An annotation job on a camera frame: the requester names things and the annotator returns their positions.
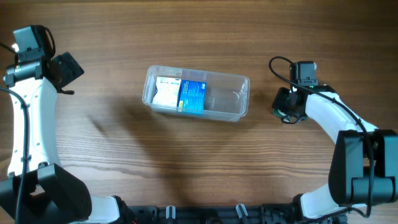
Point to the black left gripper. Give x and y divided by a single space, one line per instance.
69 68

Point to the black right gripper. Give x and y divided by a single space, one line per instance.
278 103

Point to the green round-logo box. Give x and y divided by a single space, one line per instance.
278 113

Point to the clear plastic container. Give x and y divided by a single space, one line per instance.
226 99

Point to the blue medicine box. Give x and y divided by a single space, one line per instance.
191 98

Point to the white medicine box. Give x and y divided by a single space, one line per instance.
166 91

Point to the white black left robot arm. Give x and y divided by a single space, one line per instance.
38 189

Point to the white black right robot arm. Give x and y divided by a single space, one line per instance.
363 171

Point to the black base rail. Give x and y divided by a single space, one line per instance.
238 214

